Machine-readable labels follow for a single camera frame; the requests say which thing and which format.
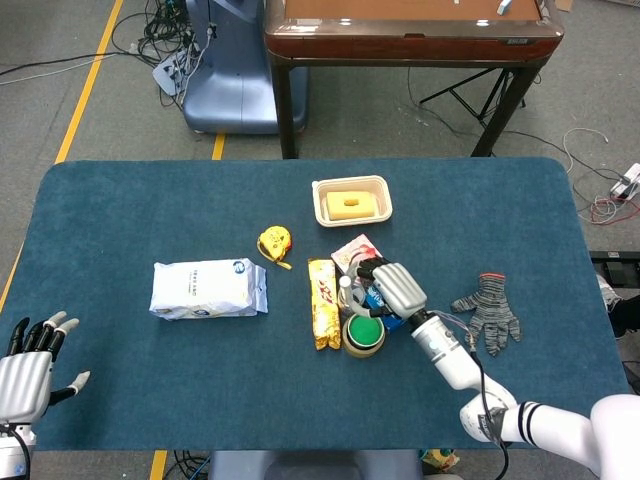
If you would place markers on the white power adapter block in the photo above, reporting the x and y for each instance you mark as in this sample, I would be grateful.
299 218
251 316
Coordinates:
625 185

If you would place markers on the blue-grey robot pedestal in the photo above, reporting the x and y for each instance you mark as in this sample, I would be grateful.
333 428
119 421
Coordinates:
235 85

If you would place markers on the yellow snack bar packet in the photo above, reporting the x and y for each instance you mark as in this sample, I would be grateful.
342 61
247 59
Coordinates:
324 305

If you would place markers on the yellow tape measure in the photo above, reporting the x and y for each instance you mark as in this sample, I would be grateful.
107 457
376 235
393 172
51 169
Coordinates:
274 240

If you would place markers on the grey-blue robot torso base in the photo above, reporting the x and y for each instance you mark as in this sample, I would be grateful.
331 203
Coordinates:
310 465

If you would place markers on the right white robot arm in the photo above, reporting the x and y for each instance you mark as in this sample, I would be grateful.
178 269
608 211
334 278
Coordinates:
450 355

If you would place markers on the white power strip with plugs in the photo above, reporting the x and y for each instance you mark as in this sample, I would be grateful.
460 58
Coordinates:
167 75

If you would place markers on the small white block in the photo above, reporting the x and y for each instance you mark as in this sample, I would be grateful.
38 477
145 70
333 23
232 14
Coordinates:
505 6

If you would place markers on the blue table mat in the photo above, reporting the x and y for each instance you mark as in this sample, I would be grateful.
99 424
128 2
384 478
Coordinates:
150 380

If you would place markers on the black tripod stand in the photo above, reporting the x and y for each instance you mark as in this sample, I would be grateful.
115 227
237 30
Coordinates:
462 102

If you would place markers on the cream plastic tray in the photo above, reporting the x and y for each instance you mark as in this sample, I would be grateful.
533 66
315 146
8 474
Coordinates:
382 210

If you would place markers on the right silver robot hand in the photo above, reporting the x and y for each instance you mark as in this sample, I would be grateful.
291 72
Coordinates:
400 290

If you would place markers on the yellow green packet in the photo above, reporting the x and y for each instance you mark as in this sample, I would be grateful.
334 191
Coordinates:
440 459

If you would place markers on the white tissue pack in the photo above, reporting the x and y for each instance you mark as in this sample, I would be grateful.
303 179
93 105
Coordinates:
205 290

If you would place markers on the grey knitted work glove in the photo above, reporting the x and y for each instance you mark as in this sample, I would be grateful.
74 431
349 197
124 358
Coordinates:
487 310

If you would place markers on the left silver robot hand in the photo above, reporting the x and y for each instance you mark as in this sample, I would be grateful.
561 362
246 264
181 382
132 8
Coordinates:
22 385

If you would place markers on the black and white shoe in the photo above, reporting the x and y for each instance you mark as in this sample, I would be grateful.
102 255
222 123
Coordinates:
627 315

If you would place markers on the yellow sponge block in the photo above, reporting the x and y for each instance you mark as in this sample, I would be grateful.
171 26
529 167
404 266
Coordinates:
335 209

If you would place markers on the brown wooden game table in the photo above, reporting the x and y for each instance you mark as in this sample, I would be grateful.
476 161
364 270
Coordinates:
410 47

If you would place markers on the green-topped beige jar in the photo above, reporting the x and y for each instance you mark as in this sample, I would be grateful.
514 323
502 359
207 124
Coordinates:
365 332

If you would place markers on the clear plastic tube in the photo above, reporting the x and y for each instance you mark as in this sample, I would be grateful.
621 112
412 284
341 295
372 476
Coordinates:
345 282

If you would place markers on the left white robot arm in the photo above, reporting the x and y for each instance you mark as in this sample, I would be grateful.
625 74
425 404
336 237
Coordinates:
12 452

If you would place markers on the small orange-yellow piece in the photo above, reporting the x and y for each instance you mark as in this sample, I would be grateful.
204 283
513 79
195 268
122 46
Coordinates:
350 203

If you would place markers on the blue cookie box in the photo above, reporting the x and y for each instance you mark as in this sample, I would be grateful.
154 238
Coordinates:
350 255

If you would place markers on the black metal frame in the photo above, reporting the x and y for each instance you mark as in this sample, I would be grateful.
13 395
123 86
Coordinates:
615 260

